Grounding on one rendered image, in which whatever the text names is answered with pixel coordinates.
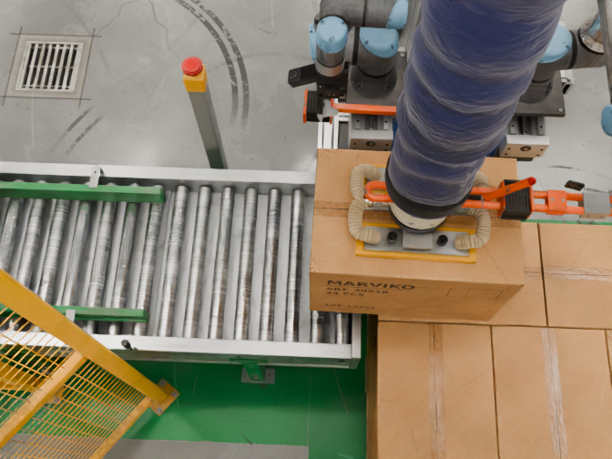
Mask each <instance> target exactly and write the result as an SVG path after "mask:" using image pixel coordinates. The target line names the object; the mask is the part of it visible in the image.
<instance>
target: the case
mask: <svg viewBox="0 0 612 459"><path fill-rule="evenodd" d="M390 154H391V152H388V151H371V150H355V149H337V148H318V152H317V166H316V179H315V192H314V206H313V220H312V234H311V259H310V310H311V311H336V312H350V313H365V314H380V315H394V316H409V317H424V318H439V319H454V320H468V321H490V320H491V319H492V318H493V317H494V316H495V315H496V314H497V313H498V312H499V311H500V310H501V309H502V308H503V307H504V306H505V305H506V304H507V303H508V302H509V301H510V300H511V299H512V298H513V297H514V296H515V294H516V293H517V292H518V291H519V290H520V289H521V288H522V287H523V286H524V285H525V279H524V264H523V250H522V234H521V220H513V219H501V216H502V215H501V216H500V217H497V209H487V212H489V216H490V220H491V221H490V222H491V225H490V226H491V229H490V230H491V232H490V236H489V240H488V241H487V242H486V244H485V245H483V246H482V247H481V248H479V247H477V248H476V259H477V261H476V263H461V262H446V261H432V260H405V259H390V258H376V257H362V256H355V241H356V239H355V238H354V237H353V236H352V235H351V232H350V231H349V227H348V225H349V223H348V218H349V217H348V214H349V213H348V211H349V208H350V205H351V204H352V201H353V200H355V198H353V197H352V193H351V190H350V175H351V173H352V169H354V167H355V166H359V165H360V164H361V163H362V164H364V163H365V164H377V165H386V164H387V161H388V157H389V156H390ZM478 171H479V172H480V173H484V175H485V176H486V177H487V180H488V183H489V187H490V188H496V189H497V188H498V186H499V185H500V183H501V181H503V180H504V179H516V180H518V175H517V160H516V158H489V157H485V160H484V164H483V166H482V167H481V168H480V169H479V170H478ZM362 222H367V223H382V224H396V223H395V222H394V221H393V219H392V217H391V215H390V212H389V211H383V210H368V209H365V210H364V211H363V214H362ZM475 222H476V220H475V218H474V217H471V216H456V215H449V216H447V217H446V219H445V221H444V223H443V224H442V225H441V226H440V227H439V228H454V229H469V230H475V231H476V223H475ZM396 225H397V224H396Z"/></svg>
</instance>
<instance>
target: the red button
mask: <svg viewBox="0 0 612 459"><path fill-rule="evenodd" d="M181 68H182V71H183V73H184V74H185V75H187V76H190V77H195V76H197V75H198V74H200V73H201V71H202V70H203V64H202V61H201V60H200V59H199V58H197V57H195V56H191V57H188V58H186V59H185V60H184V61H183V62H182V64H181Z"/></svg>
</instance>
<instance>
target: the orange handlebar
mask: <svg viewBox="0 0 612 459"><path fill-rule="evenodd" d="M333 108H336V109H337V110H338V111H339V113H354V114H370V115H385V116H396V107H390V106H374V105H358V104H343V103H333ZM372 189H387V188H386V186H385V181H376V180H375V181H370V182H368V183H367V184H366V185H365V187H364V190H363V192H364V196H365V197H366V198H367V199H368V200H369V201H372V202H386V203H393V201H392V199H391V198H390V196H389V195H383V194H373V193H372ZM494 190H496V188H480V187H473V189H472V191H471V193H470V194H472V195H473V194H474V195H475V194H476V195H477V194H478V195H482V196H483V195H484V194H486V193H488V192H491V191H494ZM533 191H534V199H544V200H545V204H534V205H535V210H534V211H533V212H545V213H546V214H547V215H562V216H564V215H565V214H577V215H584V207H575V206H567V202H566V201H567V200H571V201H582V199H583V194H582V193H570V192H566V191H565V190H555V189H548V190H547V191H540V190H533ZM500 207H501V203H500V201H486V200H471V199H467V200H466V202H465V203H464V205H463V206H462V207H461V208H475V209H500Z"/></svg>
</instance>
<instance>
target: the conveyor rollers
mask: <svg viewBox="0 0 612 459"><path fill-rule="evenodd" d="M188 193H189V189H188V188H187V187H184V186H177V187H176V188H175V196H174V203H173V210H172V218H171V225H170V233H169V239H168V253H167V260H166V268H165V275H164V282H163V290H162V297H161V304H160V312H159V319H158V333H157V337H171V333H172V324H173V317H174V309H175V301H176V293H177V286H178V277H179V263H180V255H181V247H182V240H183V231H184V224H185V216H186V208H187V200H188ZM234 196H235V190H234V189H232V188H224V189H222V192H221V202H220V211H219V229H218V238H217V248H216V258H215V267H214V276H213V286H212V295H211V304H210V315H209V332H208V339H222V329H223V319H224V309H225V299H226V288H227V278H228V267H229V257H230V237H231V227H232V217H233V206H234ZM210 199H211V189H210V188H208V187H200V188H199V194H198V202H197V210H196V218H195V227H194V235H193V243H192V252H191V260H190V268H189V284H188V292H187V300H186V309H185V317H184V324H183V332H182V338H197V330H198V322H199V305H200V296H201V287H202V278H203V270H204V260H205V251H206V243H207V234H208V225H209V208H210ZM46 200H47V199H33V200H32V205H31V209H30V213H29V218H28V222H27V227H26V231H25V239H24V243H23V248H22V252H21V257H20V261H19V265H18V270H17V274H16V278H15V279H16V280H18V281H19V282H21V283H22V284H23V285H25V286H26V287H27V288H28V289H29V284H30V280H31V276H32V271H33V267H34V262H35V257H36V249H37V244H38V240H39V235H40V231H41V227H42V222H43V217H44V213H45V208H46ZM23 201H24V199H23V198H9V201H8V205H7V210H6V214H5V221H4V225H3V229H2V233H1V238H0V268H1V269H3V270H4V271H6V272H8V268H9V264H10V260H11V255H12V251H13V247H14V243H15V235H16V231H17V226H18V222H19V218H20V214H21V209H22V205H23ZM93 201H94V200H80V201H79V205H78V210H77V215H76V224H75V229H74V234H73V239H72V244H71V250H70V254H69V260H68V264H67V269H66V278H65V284H64V289H63V294H62V299H61V304H60V305H61V306H75V305H76V299H77V290H78V284H79V279H80V274H81V269H82V263H83V259H84V253H85V247H86V242H87V233H88V227H89V222H90V217H91V211H92V207H93ZM304 201H305V192H304V191H302V190H294V191H293V192H292V195H291V228H290V246H289V263H288V279H287V297H286V313H285V331H284V341H285V342H298V340H299V320H300V300H301V262H302V242H303V221H304ZM69 203H70V199H57V200H56V205H55V209H54V214H53V218H52V223H51V228H50V232H49V237H48V242H47V246H46V255H45V259H44V264H43V269H42V274H41V279H40V283H39V288H38V293H37V296H39V297H40V298H41V299H43V300H44V301H46V302H47V303H48V304H50V303H51V299H52V294H53V289H54V284H55V279H56V270H57V265H58V261H59V256H60V251H61V246H62V241H63V236H64V231H65V226H66V217H67V213H68V208H69ZM139 204H140V202H127V204H126V209H125V216H124V221H123V228H122V233H121V240H120V245H119V252H118V257H117V268H116V275H115V280H114V286H113V292H112V298H111V304H110V308H125V303H126V297H127V290H128V279H129V273H130V266H131V260H132V253H133V248H134V241H135V235H136V228H137V222H138V211H139ZM116 205H117V202H116V201H103V205H102V210H101V215H100V221H99V226H98V232H97V242H96V247H95V253H94V259H93V263H92V269H91V274H90V280H89V285H88V291H87V301H86V307H100V302H101V296H102V290H103V284H104V278H105V273H106V267H107V256H108V251H109V245H110V239H111V233H112V228H113V222H114V217H115V210H116ZM257 205H258V191H257V190H256V189H246V190H245V200H244V211H243V222H242V233H241V244H240V266H239V277H238V288H237V299H236V310H235V321H234V332H233V340H244V341H246V340H247V339H248V327H249V314H250V291H251V278H252V266H253V253H254V241H255V229H256V217H257ZM162 210H163V203H149V211H148V223H147V229H146V236H145V242H144V249H143V255H142V262H141V269H140V275H139V282H138V294H137V300H136V307H135V309H145V311H146V312H147V313H149V306H150V299H151V292H152V285H153V279H154V271H155V264H156V257H157V250H158V237H159V231H160V223H161V216H162ZM280 218H281V191H280V190H278V189H271V190H270V191H269V198H268V211H267V225H266V239H265V251H264V265H263V279H262V292H261V306H260V331H259V341H268V342H272V340H273V324H274V310H275V294H276V279H277V264H278V248H279V234H280ZM324 314H325V311H311V328H310V342H313V343H324ZM335 343H336V344H350V313H349V312H336V324H335Z"/></svg>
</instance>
